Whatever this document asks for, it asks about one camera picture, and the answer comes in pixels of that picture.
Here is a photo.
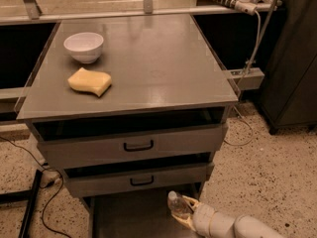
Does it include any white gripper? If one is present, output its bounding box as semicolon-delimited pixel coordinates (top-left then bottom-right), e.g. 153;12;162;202
171;195;216;238

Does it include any clear plastic water bottle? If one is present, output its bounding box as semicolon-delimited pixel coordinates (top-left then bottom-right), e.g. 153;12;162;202
167;190;192;219

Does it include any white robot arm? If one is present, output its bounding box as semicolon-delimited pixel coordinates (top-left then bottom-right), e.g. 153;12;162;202
167;193;284;238

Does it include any open grey bottom drawer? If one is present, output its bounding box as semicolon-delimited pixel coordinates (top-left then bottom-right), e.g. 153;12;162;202
88;184;203;238

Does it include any grey middle drawer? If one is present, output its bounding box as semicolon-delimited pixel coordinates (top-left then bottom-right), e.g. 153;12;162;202
65;163;214;197

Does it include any grey metal drawer cabinet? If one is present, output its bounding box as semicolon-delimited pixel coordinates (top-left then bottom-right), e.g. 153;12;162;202
14;13;240;238

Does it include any grey top drawer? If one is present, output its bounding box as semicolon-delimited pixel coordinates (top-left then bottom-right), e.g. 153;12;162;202
38;123;228;169

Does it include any yellow sponge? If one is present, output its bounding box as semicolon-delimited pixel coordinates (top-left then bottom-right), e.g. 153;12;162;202
67;67;112;97

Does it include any white ceramic bowl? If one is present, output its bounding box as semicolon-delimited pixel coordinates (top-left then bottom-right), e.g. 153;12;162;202
63;32;104;63

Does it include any white power strip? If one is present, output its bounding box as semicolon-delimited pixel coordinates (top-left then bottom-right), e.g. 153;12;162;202
212;0;257;15

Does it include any black middle drawer handle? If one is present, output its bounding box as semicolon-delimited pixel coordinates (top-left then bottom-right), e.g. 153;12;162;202
130;176;155;186

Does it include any black drawer handle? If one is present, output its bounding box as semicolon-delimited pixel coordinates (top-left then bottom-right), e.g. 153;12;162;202
130;176;155;186
123;140;155;152

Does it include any black top drawer handle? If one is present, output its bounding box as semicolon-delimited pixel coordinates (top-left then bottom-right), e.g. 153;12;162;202
123;140;155;152

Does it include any black floor cable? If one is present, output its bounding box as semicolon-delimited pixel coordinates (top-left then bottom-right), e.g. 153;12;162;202
0;136;72;238

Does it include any grey metal side bracket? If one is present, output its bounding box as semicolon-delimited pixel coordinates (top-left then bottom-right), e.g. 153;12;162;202
225;67;264;90

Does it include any black metal floor frame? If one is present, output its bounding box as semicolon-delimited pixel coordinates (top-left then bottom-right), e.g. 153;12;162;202
0;169;44;238

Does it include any white power cable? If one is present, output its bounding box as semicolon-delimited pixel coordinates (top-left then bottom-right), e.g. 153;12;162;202
223;9;263;147

